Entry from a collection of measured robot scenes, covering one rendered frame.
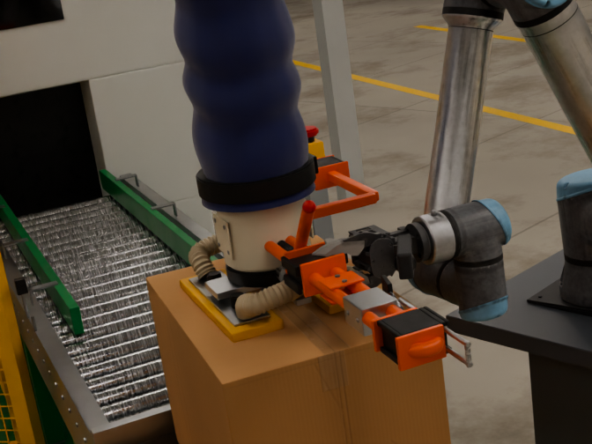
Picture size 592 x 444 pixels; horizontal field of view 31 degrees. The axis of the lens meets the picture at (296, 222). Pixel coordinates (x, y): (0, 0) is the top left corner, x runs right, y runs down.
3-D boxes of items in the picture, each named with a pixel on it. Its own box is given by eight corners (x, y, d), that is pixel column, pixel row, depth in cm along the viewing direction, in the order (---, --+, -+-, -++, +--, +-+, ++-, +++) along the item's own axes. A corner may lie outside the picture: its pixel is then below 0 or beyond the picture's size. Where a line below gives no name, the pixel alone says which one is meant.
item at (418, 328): (373, 351, 155) (370, 319, 154) (418, 336, 158) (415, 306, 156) (400, 372, 148) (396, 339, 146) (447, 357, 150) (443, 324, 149)
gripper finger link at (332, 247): (301, 248, 185) (349, 249, 188) (315, 257, 179) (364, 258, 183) (303, 231, 184) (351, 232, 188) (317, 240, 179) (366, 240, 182)
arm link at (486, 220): (518, 252, 193) (513, 198, 190) (459, 269, 188) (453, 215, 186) (490, 241, 201) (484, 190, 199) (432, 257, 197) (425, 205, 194)
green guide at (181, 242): (102, 188, 468) (98, 168, 465) (125, 182, 471) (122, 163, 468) (222, 294, 325) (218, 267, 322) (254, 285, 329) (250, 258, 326)
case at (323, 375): (176, 440, 242) (144, 277, 229) (338, 392, 253) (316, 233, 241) (257, 588, 187) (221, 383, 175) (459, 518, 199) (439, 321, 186)
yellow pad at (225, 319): (180, 288, 220) (175, 265, 219) (225, 276, 224) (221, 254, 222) (233, 344, 190) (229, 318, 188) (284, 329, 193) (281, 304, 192)
